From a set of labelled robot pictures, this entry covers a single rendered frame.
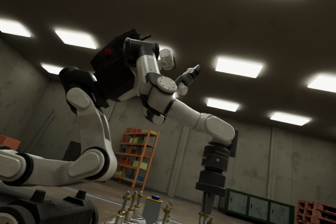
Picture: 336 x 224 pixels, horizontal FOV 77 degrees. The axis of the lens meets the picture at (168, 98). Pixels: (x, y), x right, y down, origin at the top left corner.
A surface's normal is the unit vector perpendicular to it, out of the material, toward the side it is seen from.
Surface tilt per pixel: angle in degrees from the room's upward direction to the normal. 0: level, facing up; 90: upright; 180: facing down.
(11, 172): 90
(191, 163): 90
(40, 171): 90
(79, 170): 90
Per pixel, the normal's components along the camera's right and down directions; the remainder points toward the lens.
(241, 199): -0.08, -0.40
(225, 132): 0.19, -0.32
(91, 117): -0.01, 0.02
